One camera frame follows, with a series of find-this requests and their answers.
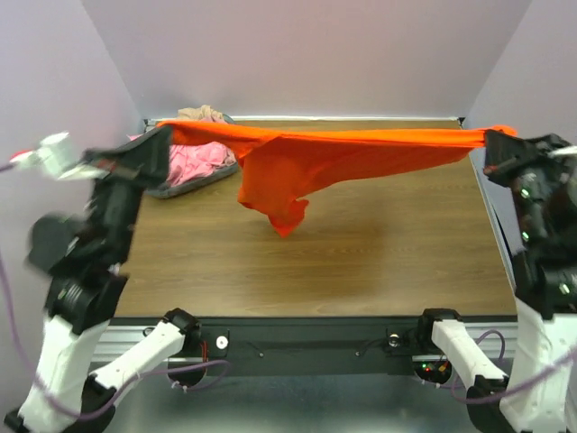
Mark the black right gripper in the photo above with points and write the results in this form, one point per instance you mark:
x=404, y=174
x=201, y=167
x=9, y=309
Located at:
x=519, y=154

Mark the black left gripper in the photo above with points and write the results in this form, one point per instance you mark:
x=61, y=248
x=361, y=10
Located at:
x=146, y=158

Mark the orange t shirt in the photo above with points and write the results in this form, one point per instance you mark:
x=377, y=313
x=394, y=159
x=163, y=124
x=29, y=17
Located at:
x=280, y=168

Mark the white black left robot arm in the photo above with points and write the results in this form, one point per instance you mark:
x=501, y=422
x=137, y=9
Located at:
x=82, y=256

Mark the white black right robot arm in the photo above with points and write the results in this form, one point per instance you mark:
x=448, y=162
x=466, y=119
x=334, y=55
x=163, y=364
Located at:
x=536, y=395

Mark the grey laundry basket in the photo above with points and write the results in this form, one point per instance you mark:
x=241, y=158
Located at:
x=192, y=185

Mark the pink t shirt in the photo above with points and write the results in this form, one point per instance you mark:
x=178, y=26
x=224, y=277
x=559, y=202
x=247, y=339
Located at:
x=195, y=162

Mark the beige t shirt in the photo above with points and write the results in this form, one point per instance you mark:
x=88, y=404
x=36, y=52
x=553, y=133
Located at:
x=203, y=113

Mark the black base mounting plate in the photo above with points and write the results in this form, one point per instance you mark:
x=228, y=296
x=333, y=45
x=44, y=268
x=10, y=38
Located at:
x=315, y=346

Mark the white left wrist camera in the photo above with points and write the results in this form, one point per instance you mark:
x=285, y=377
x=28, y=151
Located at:
x=55, y=157

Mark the aluminium frame rail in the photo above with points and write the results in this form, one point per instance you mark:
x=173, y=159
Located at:
x=116, y=340

